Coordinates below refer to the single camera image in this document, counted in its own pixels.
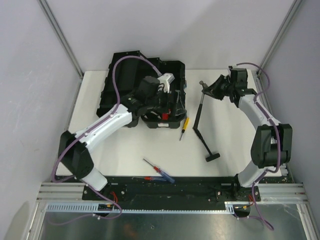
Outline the red black handled tool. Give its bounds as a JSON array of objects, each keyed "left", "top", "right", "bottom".
[{"left": 161, "top": 109, "right": 171, "bottom": 121}]

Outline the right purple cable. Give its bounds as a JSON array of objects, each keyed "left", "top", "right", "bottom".
[{"left": 236, "top": 62, "right": 288, "bottom": 231}]

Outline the black plastic toolbox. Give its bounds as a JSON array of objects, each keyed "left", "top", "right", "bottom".
[{"left": 96, "top": 50, "right": 187, "bottom": 129}]

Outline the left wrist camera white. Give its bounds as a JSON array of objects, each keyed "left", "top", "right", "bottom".
[{"left": 157, "top": 73, "right": 175, "bottom": 93}]

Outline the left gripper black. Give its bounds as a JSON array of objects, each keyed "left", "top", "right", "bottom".
[{"left": 146, "top": 87, "right": 185, "bottom": 117}]

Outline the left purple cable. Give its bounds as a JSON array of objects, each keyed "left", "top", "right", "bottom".
[{"left": 47, "top": 56, "right": 166, "bottom": 226}]

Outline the aluminium frame post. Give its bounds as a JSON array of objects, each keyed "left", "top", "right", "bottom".
[
  {"left": 37, "top": 0, "right": 84, "bottom": 77},
  {"left": 259, "top": 0, "right": 305, "bottom": 70}
]

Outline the grey slotted cable duct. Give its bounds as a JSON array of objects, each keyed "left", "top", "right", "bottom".
[{"left": 46, "top": 202, "right": 250, "bottom": 214}]

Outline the right aluminium frame post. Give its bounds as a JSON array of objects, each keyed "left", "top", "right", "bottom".
[{"left": 259, "top": 0, "right": 305, "bottom": 70}]

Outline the yellow handled screwdriver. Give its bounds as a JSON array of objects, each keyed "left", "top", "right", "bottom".
[{"left": 179, "top": 117, "right": 190, "bottom": 141}]

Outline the purple cable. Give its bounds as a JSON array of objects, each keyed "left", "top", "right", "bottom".
[
  {"left": 236, "top": 62, "right": 288, "bottom": 231},
  {"left": 47, "top": 56, "right": 166, "bottom": 226}
]

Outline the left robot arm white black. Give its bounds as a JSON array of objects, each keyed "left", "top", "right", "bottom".
[{"left": 58, "top": 73, "right": 175, "bottom": 200}]

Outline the claw hammer black handle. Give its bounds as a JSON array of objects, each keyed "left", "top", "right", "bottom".
[{"left": 192, "top": 80, "right": 209, "bottom": 132}]

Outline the blue screwdriver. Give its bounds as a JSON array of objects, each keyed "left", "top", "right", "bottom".
[
  {"left": 132, "top": 176, "right": 167, "bottom": 182},
  {"left": 143, "top": 158, "right": 175, "bottom": 184}
]

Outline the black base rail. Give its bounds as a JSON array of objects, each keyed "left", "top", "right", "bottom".
[{"left": 82, "top": 176, "right": 261, "bottom": 210}]

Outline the left aluminium frame post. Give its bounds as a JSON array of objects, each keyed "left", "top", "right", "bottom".
[{"left": 37, "top": 0, "right": 84, "bottom": 77}]

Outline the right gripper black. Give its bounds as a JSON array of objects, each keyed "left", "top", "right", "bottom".
[{"left": 202, "top": 74, "right": 234, "bottom": 101}]

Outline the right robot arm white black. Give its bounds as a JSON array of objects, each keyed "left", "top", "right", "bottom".
[{"left": 201, "top": 68, "right": 293, "bottom": 201}]

